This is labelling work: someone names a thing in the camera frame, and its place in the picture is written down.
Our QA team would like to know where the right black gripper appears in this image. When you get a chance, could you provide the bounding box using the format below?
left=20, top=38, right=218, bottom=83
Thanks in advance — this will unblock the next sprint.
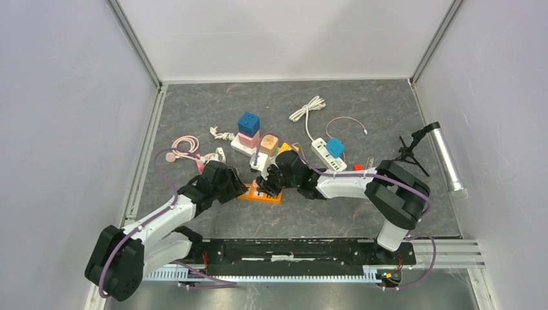
left=256, top=164, right=299, bottom=198

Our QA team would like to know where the orange power strip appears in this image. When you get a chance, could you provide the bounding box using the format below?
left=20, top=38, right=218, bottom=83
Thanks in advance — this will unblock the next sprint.
left=237, top=183, right=282, bottom=204

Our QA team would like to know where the tan wooden cube socket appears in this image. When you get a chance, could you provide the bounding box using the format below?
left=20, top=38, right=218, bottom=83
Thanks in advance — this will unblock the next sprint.
left=259, top=134, right=279, bottom=157

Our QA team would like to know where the long white power strip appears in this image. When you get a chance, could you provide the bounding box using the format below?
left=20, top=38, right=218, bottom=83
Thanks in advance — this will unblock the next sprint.
left=231, top=134, right=257, bottom=156

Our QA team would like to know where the yellow cube socket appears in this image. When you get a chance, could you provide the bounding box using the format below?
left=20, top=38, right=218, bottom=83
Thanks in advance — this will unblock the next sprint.
left=278, top=143, right=299, bottom=154

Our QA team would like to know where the pink cube socket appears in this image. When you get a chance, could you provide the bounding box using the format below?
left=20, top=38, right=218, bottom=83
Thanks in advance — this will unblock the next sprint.
left=237, top=131, right=260, bottom=149

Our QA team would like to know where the small white power strip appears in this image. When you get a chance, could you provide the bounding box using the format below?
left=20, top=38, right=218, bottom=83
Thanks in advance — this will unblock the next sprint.
left=311, top=138, right=347, bottom=172

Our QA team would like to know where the blue cube socket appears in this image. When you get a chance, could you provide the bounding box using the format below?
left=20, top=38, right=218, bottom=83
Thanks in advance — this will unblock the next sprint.
left=237, top=112, right=260, bottom=138

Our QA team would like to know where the light blue plug adapter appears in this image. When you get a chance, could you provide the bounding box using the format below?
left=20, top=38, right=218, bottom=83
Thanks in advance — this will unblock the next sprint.
left=326, top=138, right=345, bottom=158

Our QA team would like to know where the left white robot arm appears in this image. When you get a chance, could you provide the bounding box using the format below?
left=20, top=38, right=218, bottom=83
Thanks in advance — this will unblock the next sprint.
left=85, top=161, right=247, bottom=302

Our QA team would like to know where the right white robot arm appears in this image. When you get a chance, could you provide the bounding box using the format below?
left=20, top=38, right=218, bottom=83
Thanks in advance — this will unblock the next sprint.
left=256, top=150, right=432, bottom=264

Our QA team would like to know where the pink round socket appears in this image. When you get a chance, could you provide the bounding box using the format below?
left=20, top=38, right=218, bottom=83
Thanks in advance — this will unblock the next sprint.
left=196, top=157, right=206, bottom=174

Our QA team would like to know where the grey ruler strip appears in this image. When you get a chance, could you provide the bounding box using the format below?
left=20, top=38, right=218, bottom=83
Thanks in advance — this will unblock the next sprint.
left=366, top=157, right=374, bottom=169

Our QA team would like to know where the black mini tripod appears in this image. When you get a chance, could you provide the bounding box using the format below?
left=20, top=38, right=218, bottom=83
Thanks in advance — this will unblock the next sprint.
left=393, top=122, right=441, bottom=177

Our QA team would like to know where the silver microphone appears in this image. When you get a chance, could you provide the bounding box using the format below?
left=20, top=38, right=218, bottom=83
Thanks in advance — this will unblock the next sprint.
left=429, top=122, right=468, bottom=200

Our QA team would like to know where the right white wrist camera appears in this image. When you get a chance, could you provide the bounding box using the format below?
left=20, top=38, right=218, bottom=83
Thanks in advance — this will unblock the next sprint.
left=249, top=152, right=271, bottom=178

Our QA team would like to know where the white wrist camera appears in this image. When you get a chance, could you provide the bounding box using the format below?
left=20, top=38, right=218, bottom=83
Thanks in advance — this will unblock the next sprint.
left=249, top=152, right=271, bottom=178
left=200, top=147, right=226, bottom=165

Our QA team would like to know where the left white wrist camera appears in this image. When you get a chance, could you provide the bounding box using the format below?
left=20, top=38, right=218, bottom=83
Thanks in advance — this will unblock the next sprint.
left=200, top=147, right=226, bottom=165

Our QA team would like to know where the white coiled strip cord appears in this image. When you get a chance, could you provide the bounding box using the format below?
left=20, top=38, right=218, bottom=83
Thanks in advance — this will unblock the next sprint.
left=209, top=125, right=236, bottom=142

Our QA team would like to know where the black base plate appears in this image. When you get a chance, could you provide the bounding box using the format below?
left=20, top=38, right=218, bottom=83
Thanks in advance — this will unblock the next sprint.
left=181, top=238, right=417, bottom=276

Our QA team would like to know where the white bundled cord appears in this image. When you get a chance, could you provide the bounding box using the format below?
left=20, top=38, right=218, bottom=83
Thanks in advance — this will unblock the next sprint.
left=288, top=96, right=326, bottom=142

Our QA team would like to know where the pink thin charging cable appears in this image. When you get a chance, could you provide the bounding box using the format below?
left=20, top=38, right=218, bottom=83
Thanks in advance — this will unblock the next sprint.
left=325, top=116, right=369, bottom=140

